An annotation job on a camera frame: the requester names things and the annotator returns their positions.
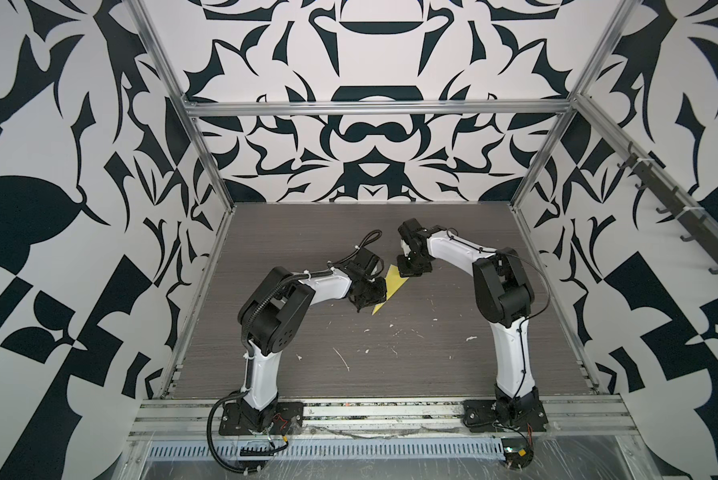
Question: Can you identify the yellow square paper sheet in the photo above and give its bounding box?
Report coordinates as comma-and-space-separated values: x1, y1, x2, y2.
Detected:
372, 265, 407, 315

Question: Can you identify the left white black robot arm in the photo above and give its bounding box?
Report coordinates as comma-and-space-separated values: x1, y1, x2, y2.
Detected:
238, 247, 387, 414

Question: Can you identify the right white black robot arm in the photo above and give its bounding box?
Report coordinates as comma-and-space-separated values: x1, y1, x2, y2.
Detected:
397, 219, 539, 419

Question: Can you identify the small green-lit electronics box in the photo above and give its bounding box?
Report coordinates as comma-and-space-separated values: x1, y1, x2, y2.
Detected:
501, 438, 534, 471

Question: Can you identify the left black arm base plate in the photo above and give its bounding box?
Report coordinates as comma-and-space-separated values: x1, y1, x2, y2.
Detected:
218, 400, 305, 436

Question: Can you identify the white slotted cable duct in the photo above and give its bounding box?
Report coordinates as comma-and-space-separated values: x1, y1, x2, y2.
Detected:
144, 437, 505, 462

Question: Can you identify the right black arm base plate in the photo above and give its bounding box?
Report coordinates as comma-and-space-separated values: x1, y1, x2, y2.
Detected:
462, 399, 548, 433

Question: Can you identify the aluminium front rail frame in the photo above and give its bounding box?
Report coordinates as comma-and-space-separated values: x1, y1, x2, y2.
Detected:
127, 395, 638, 441

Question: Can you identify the left black corrugated cable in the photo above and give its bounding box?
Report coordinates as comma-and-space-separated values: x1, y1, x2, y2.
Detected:
206, 392, 291, 475

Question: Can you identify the black wall hook rail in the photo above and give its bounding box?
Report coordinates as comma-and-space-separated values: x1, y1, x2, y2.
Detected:
615, 142, 718, 276

